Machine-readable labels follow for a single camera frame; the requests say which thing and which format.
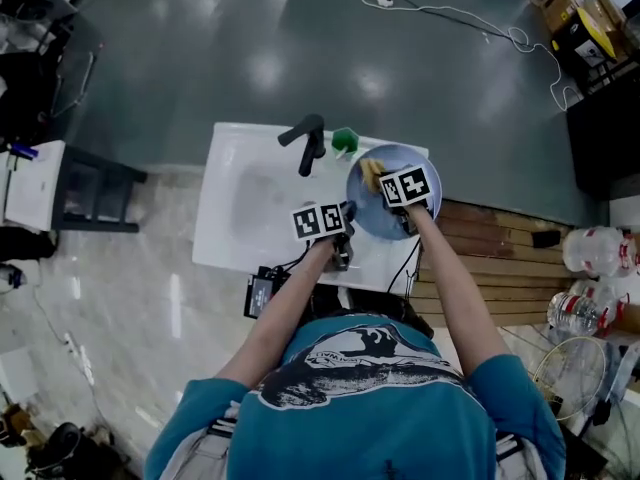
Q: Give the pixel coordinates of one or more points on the black bin with yellow lid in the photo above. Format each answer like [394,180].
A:
[595,33]

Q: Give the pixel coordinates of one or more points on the person's left forearm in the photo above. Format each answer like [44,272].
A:
[280,313]

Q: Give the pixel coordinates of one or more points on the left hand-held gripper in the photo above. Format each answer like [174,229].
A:
[320,220]

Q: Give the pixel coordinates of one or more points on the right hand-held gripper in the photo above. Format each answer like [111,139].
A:
[406,185]

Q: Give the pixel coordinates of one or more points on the black bag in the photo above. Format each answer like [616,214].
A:
[25,245]

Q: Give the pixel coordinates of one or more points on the big blue plate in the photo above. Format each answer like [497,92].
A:
[370,213]

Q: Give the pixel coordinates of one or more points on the black faucet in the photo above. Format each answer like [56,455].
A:
[306,160]

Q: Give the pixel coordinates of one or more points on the black frame shelf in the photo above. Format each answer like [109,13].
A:
[95,208]

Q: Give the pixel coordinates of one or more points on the large clear water bottle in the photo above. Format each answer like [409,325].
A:
[582,313]
[600,250]

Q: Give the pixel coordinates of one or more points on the green plastic cup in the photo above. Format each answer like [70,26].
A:
[345,140]

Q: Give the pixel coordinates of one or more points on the white ceramic sink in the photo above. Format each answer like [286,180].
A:
[235,193]

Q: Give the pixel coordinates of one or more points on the black office chair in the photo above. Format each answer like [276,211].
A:
[30,73]

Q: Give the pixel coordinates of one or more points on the white side cabinet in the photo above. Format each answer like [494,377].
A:
[32,188]

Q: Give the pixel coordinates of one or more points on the wooden slat platform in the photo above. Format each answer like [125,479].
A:
[490,268]

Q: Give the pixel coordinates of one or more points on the black waist pouch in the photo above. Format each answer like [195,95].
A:
[400,313]

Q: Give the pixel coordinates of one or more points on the person's right forearm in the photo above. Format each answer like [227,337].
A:
[450,288]

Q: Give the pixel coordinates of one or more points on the black screen device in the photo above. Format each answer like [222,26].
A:
[260,295]

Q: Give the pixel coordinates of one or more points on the person's teal printed shirt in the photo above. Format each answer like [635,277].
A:
[360,418]

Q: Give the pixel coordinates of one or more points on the yellow sponge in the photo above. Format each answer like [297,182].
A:
[371,173]

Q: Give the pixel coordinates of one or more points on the brown cardboard box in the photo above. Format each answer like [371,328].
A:
[560,8]

